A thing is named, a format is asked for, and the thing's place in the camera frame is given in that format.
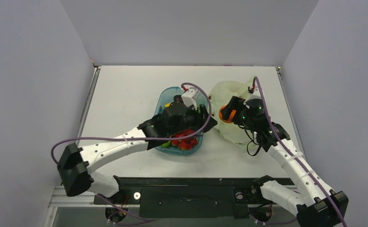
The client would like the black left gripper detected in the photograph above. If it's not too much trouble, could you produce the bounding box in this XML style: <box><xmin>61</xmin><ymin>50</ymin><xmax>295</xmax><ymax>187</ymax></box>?
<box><xmin>168</xmin><ymin>102</ymin><xmax>216</xmax><ymax>136</ymax></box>

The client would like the orange fake fruit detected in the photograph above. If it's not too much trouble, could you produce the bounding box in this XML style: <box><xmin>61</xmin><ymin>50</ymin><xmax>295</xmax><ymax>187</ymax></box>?
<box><xmin>219</xmin><ymin>105</ymin><xmax>237</xmax><ymax>123</ymax></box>

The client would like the light green plastic bag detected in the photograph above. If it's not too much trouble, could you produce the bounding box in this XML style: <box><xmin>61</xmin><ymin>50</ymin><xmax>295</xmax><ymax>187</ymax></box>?
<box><xmin>209</xmin><ymin>77</ymin><xmax>254</xmax><ymax>146</ymax></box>

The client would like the teal plastic tub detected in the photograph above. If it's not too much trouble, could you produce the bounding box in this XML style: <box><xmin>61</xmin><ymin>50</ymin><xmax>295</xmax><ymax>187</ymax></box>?
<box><xmin>154</xmin><ymin>87</ymin><xmax>209</xmax><ymax>156</ymax></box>

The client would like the red yellow fake lychee bunch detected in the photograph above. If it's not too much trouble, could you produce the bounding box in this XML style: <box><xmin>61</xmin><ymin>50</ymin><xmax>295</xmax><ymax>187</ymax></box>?
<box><xmin>170</xmin><ymin>129</ymin><xmax>198</xmax><ymax>151</ymax></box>

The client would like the green fake apple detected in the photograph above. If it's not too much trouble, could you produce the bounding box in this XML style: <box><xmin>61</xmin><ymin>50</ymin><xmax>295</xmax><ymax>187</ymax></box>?
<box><xmin>160</xmin><ymin>140</ymin><xmax>171</xmax><ymax>148</ymax></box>

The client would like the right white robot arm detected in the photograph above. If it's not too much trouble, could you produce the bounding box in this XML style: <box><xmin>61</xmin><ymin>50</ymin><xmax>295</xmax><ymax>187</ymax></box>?
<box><xmin>219</xmin><ymin>96</ymin><xmax>349</xmax><ymax>227</ymax></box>

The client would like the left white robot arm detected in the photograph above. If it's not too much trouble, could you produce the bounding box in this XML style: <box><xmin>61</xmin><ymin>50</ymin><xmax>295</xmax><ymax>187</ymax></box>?
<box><xmin>57</xmin><ymin>102</ymin><xmax>217</xmax><ymax>203</ymax></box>

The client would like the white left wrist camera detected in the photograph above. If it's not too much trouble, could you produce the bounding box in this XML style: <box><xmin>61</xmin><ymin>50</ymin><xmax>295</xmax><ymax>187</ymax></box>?
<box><xmin>181</xmin><ymin>87</ymin><xmax>202</xmax><ymax>110</ymax></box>

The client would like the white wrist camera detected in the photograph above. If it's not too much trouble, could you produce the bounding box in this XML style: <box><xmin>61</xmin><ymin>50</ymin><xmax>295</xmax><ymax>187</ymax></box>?
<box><xmin>247</xmin><ymin>84</ymin><xmax>261</xmax><ymax>99</ymax></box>
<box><xmin>181</xmin><ymin>87</ymin><xmax>202</xmax><ymax>110</ymax></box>

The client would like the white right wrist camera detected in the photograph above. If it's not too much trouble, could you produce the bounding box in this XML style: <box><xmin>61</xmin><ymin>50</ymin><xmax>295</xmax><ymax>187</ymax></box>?
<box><xmin>247</xmin><ymin>84</ymin><xmax>261</xmax><ymax>99</ymax></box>

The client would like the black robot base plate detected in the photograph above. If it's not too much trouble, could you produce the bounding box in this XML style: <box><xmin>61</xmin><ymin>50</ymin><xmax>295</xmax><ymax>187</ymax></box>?
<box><xmin>110</xmin><ymin>177</ymin><xmax>268</xmax><ymax>218</ymax></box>

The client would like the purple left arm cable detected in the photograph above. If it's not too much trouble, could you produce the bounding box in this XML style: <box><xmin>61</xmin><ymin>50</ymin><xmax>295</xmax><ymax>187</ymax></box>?
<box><xmin>51</xmin><ymin>82</ymin><xmax>212</xmax><ymax>225</ymax></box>

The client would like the aluminium table frame rail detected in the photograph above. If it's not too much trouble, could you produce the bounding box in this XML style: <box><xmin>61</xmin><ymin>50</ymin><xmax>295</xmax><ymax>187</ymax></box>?
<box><xmin>43</xmin><ymin>66</ymin><xmax>102</xmax><ymax>227</ymax></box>

